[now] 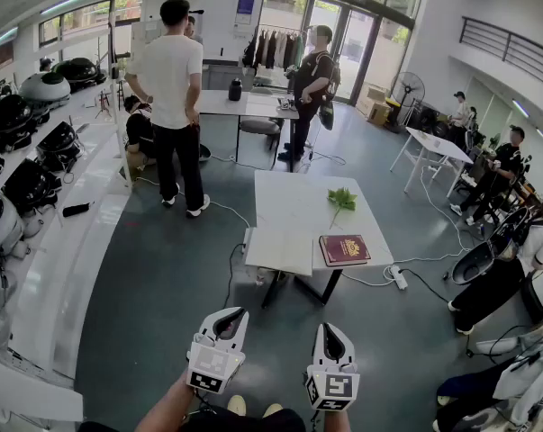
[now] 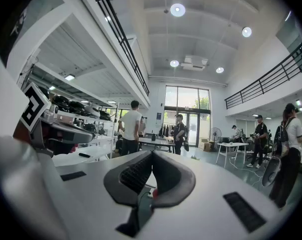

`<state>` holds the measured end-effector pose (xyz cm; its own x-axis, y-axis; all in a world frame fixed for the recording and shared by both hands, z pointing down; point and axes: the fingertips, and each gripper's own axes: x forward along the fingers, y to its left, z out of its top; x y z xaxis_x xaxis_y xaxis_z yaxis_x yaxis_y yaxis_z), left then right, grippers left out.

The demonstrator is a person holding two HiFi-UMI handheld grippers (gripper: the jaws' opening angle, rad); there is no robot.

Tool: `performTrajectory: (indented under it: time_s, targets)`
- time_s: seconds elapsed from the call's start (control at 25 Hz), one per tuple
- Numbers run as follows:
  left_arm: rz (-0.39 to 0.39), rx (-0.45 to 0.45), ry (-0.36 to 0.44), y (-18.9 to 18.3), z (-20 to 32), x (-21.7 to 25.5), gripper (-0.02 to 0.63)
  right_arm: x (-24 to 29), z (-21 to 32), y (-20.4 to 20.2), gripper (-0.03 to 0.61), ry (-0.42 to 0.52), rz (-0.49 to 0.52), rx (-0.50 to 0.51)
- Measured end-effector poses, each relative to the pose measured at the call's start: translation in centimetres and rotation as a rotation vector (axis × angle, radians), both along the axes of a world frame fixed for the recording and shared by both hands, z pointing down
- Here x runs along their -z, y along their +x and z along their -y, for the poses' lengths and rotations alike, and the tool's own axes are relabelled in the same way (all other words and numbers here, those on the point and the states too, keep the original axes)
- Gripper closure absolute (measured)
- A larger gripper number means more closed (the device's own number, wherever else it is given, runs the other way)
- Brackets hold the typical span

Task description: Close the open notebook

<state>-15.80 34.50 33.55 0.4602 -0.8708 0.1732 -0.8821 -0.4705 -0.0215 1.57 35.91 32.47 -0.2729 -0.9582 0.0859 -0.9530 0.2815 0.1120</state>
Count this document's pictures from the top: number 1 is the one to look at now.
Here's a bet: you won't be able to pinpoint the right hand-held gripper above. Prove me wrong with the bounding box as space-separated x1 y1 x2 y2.
303 322 362 413

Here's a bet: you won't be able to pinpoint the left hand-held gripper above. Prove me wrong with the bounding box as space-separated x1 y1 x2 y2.
186 306 250 396

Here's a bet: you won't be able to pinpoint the white notebook with grey cover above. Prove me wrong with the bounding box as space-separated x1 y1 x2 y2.
244 227 315 278

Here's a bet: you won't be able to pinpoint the person's left forearm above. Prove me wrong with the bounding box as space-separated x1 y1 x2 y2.
133 369 196 432

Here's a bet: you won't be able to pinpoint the person's right forearm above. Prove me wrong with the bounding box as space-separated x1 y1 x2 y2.
318 409 349 432

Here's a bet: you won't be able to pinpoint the person's left cream shoe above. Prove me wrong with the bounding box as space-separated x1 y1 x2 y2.
227 394 248 417

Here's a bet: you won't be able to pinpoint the person's black shorts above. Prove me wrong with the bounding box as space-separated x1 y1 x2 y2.
77 405 307 432

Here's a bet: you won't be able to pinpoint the white power strip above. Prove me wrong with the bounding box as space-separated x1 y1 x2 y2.
389 264 409 292

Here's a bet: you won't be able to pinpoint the red book with gold ornament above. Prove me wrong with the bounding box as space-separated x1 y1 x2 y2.
318 233 373 268

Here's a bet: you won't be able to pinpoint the dark blue bag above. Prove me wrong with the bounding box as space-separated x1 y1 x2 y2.
434 370 509 423

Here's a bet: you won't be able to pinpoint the white marble table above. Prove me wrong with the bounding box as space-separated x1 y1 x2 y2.
244 169 395 310

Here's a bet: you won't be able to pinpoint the green leaf sprig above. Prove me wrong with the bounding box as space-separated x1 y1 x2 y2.
326 186 359 230

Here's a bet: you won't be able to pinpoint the white and black helmet shell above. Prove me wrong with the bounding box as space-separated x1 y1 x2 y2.
450 206 531 286

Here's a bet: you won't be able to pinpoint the black pouch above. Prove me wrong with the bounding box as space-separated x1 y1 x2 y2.
62 202 95 219

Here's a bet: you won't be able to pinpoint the pile of white gear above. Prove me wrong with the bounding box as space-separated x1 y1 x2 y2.
475 319 543 432

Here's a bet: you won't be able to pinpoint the grey padded chair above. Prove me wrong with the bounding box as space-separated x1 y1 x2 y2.
239 86 284 153

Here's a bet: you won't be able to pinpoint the long table with black legs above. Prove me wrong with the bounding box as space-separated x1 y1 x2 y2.
198 88 300 173

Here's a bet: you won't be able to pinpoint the white folding table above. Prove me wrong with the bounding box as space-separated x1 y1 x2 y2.
389 126 475 199

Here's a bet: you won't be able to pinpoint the dark green bag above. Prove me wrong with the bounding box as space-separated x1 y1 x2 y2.
319 98 336 131

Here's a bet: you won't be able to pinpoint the brown cardboard box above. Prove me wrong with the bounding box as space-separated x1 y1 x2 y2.
356 85 392 126

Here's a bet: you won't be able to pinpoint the black floor fan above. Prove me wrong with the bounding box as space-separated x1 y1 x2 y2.
384 71 427 131

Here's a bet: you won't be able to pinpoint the clothes rack with garments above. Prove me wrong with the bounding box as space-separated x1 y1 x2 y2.
242 23 309 72

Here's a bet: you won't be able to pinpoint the row of domed helmets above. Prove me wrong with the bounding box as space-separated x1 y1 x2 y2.
0 56 108 314

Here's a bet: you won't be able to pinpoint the black balcony railing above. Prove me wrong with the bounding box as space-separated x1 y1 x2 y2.
458 15 543 95

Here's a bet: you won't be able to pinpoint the black power cable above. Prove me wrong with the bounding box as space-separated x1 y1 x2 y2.
404 266 453 305

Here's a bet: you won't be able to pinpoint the white floor cable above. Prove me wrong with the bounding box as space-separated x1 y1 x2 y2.
133 175 253 230

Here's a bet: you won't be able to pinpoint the white power cable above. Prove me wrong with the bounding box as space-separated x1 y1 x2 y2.
393 165 469 266

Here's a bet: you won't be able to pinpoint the blue wall poster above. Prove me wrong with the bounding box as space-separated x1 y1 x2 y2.
234 0 257 27

